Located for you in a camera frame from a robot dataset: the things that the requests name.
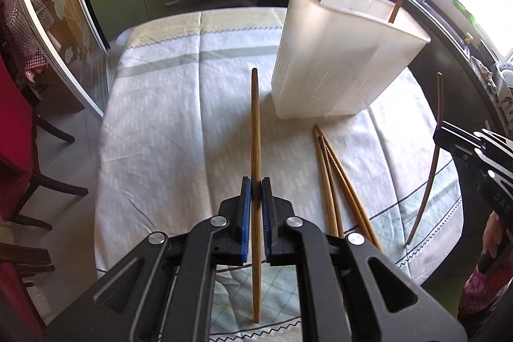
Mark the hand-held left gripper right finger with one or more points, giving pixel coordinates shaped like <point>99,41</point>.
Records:
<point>267,221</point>

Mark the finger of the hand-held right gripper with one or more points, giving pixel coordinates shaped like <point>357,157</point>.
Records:
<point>497,157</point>
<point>459,139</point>

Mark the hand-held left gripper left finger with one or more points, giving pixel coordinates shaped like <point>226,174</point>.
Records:
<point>245,221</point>

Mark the light bamboo chopstick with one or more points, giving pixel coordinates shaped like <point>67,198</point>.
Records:
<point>352,197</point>
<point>333,189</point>
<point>324,165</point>
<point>255,125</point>

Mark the white plastic utensil holder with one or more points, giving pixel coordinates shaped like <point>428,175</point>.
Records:
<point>344,61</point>

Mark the person's right hand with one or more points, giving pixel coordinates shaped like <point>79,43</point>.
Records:
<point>493,238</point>

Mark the dish rack with plates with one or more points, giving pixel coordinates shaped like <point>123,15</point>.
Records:
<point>505,89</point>

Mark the grey rag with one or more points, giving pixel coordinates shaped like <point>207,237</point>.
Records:
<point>484,73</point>

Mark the brass tap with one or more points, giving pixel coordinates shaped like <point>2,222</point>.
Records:
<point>468,38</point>

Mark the grey and green tablecloth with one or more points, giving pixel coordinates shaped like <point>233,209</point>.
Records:
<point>176,117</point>

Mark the green plastic container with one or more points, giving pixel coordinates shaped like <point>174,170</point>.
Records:
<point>465,11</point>

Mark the red cushioned wooden chair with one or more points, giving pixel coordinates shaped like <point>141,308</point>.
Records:
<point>16,149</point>
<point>16,298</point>

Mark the glass sliding door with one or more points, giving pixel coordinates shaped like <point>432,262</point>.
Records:
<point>68,37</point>

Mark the checkered apron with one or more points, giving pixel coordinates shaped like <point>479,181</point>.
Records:
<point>24,37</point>

